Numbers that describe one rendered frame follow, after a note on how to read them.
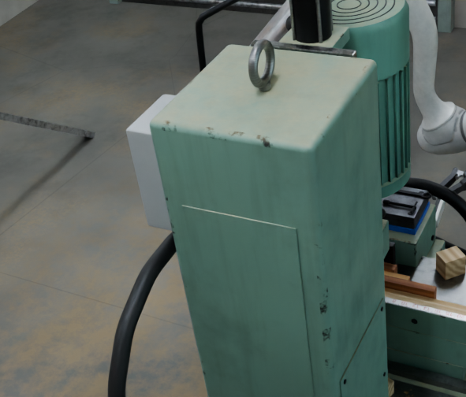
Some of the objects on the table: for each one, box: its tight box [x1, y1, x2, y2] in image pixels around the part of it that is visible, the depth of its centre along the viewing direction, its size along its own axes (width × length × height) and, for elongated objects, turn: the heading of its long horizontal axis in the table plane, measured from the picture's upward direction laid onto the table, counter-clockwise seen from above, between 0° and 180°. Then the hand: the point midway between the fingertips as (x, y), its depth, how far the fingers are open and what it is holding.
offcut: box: [436, 246, 466, 280], centre depth 166 cm, size 4×4×4 cm
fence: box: [386, 302, 466, 352], centre depth 160 cm, size 60×2×6 cm, turn 73°
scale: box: [385, 297, 466, 327], centre depth 158 cm, size 50×1×1 cm, turn 73°
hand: (464, 226), depth 206 cm, fingers open, 13 cm apart
